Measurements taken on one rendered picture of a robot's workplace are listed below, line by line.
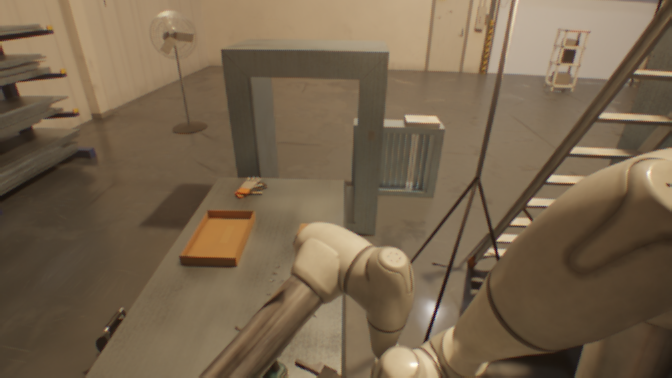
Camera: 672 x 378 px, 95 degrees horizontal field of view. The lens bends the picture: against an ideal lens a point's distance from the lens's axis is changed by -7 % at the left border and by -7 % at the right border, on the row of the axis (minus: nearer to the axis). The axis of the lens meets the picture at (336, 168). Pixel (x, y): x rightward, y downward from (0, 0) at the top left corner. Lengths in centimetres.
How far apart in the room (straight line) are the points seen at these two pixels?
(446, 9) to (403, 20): 119
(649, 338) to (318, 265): 57
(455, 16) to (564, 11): 306
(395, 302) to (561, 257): 50
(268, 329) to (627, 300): 64
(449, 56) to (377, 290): 999
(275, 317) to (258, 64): 202
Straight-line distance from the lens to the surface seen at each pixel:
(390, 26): 1022
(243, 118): 269
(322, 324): 156
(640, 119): 191
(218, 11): 1106
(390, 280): 73
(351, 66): 243
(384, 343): 89
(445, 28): 1042
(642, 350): 53
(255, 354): 79
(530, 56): 1147
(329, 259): 79
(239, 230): 209
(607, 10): 1229
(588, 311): 32
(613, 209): 29
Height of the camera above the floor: 189
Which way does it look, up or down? 27 degrees down
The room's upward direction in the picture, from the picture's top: 1 degrees clockwise
